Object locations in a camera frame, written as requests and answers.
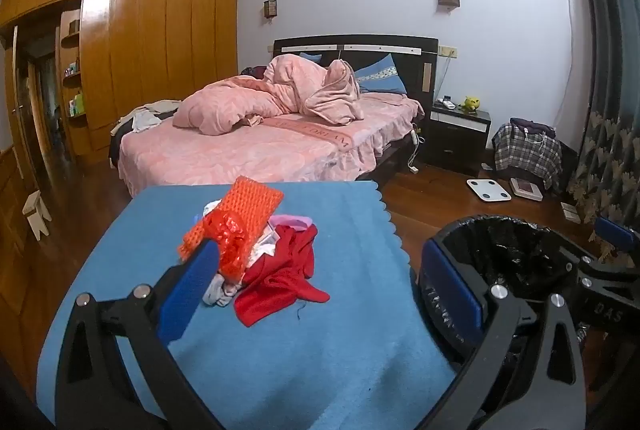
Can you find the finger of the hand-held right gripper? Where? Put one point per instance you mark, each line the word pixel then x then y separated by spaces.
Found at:
pixel 575 260
pixel 612 230

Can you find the large blue pillow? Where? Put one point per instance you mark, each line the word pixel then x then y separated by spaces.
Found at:
pixel 382 77

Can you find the dark wooden nightstand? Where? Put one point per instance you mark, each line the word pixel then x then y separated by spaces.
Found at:
pixel 455 145

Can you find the small blue pillow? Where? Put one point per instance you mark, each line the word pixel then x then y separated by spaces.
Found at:
pixel 311 57

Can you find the dark folded clothes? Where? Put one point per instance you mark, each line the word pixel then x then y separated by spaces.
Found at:
pixel 535 126

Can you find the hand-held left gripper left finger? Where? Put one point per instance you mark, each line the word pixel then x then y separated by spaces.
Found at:
pixel 192 290

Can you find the bed with pink sheet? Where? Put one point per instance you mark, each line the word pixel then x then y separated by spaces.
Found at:
pixel 280 150

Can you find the red cloth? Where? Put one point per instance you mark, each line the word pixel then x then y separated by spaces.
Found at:
pixel 280 280

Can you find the white power strip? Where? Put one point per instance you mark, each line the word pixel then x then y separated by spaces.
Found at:
pixel 414 150

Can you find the small wooden wall lamp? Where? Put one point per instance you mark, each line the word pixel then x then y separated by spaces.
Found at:
pixel 270 8

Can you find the plaid cloth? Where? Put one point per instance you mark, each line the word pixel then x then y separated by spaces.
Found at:
pixel 525 150

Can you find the wall socket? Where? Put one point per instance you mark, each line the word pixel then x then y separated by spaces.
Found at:
pixel 447 51

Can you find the orange foam net sleeve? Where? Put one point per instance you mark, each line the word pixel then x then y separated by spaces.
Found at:
pixel 250 205

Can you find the pink wrapper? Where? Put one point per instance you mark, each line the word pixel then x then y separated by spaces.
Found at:
pixel 295 221

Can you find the red plastic mesh bag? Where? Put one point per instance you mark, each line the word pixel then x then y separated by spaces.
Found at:
pixel 230 240

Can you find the yellow plush toy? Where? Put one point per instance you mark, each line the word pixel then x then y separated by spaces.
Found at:
pixel 470 103

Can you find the wooden wardrobe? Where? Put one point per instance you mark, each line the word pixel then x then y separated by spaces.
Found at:
pixel 150 50

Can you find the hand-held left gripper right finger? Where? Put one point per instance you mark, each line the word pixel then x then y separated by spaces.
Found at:
pixel 452 290

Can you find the small wooden stool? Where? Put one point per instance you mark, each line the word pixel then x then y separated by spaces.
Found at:
pixel 36 210

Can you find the dark wooden door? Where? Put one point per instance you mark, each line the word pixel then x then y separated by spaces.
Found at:
pixel 30 110

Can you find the small white box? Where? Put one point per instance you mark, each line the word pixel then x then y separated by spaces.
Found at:
pixel 570 211

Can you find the dark cloth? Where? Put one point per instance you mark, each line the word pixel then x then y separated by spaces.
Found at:
pixel 252 71

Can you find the blue felt table cloth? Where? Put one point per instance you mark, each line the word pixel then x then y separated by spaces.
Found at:
pixel 325 360

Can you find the grey patterned curtain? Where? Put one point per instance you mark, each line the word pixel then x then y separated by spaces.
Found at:
pixel 610 60

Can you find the black lined trash bin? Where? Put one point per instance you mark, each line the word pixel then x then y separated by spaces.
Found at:
pixel 520 255

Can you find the white bathroom scale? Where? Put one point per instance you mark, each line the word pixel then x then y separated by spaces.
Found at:
pixel 490 190

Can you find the pink bathroom scale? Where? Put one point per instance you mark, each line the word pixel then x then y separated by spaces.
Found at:
pixel 525 188

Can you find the pile of clothes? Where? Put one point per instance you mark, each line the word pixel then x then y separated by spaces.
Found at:
pixel 147 117

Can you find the pink duvet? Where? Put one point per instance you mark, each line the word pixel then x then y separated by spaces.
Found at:
pixel 225 105

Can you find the white telephone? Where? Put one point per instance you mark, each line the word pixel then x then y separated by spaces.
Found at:
pixel 445 102

